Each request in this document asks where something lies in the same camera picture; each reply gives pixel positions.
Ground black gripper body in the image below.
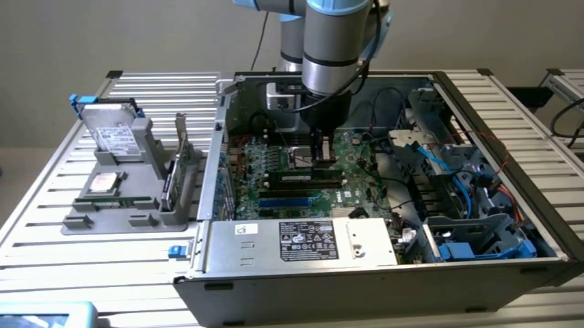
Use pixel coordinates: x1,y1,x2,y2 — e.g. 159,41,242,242
298,89,352,134

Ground green RAM stick white label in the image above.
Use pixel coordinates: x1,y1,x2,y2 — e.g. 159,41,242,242
73,195,152,210

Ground CPU socket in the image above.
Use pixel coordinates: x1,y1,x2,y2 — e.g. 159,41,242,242
283,146,315,169

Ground black expansion slot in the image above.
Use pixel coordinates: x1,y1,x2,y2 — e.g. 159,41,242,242
258,190,308,200

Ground blue expansion slot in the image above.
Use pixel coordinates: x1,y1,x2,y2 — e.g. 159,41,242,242
258,198,308,207

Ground green motherboard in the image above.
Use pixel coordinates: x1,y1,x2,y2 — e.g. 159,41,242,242
226,131,405,222

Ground grey metal drive cage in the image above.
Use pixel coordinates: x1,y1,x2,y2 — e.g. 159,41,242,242
390,87,498,219

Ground grey power supply unit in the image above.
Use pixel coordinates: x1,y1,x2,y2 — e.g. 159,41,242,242
199,217,398,275

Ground thin black disk drive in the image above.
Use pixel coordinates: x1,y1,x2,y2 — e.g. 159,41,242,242
160,159,180,210

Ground open black PC case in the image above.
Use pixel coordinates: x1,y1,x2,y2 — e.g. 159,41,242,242
172,70,577,318

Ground blue case latch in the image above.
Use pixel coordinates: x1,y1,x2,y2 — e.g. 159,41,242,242
167,243,189,260

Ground grey disk bay blue rails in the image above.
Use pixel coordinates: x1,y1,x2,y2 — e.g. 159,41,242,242
421,191,540,264

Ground black box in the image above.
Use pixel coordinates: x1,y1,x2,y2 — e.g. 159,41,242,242
505,86,550,109

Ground silver hard disk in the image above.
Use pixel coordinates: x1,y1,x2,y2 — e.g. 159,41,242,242
80,103,140,159

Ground silver CPU chip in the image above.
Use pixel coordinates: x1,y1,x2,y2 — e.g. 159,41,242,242
88,172,123,193

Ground grey parts rack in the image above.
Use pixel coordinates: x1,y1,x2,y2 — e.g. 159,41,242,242
60,118,207,236

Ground blue disk caddy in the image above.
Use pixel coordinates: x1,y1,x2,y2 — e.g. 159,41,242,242
68,94,145,121

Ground metal slat side table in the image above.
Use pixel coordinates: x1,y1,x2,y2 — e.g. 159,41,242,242
538,68,584,115

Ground teal device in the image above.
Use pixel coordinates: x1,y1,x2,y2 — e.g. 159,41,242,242
0,300,99,328

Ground black looped wire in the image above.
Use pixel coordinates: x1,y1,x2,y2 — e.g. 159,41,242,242
370,87,406,138

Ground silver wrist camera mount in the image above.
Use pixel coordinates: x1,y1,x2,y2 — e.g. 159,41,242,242
266,81,303,111

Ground long black wire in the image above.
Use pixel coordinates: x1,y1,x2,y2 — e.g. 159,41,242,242
358,148,414,215

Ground light blue flat wire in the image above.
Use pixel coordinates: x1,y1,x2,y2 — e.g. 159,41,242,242
409,140,447,169

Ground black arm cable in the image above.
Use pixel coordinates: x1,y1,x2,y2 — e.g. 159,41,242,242
346,0,387,97

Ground thin black hanging cable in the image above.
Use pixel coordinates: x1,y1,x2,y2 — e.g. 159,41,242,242
248,9,271,73

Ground graphics card metal bracket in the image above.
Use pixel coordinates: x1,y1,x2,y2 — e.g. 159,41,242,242
173,112,195,172

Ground blue round wire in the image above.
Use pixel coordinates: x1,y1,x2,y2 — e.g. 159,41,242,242
447,169,493,227

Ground thin red wire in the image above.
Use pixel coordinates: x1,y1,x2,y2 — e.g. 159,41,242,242
449,131,511,176

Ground red yellow wire bundle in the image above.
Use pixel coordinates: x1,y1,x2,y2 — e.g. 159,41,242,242
490,183,528,228

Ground thick black cable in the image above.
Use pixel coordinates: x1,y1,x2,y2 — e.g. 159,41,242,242
550,96,584,150

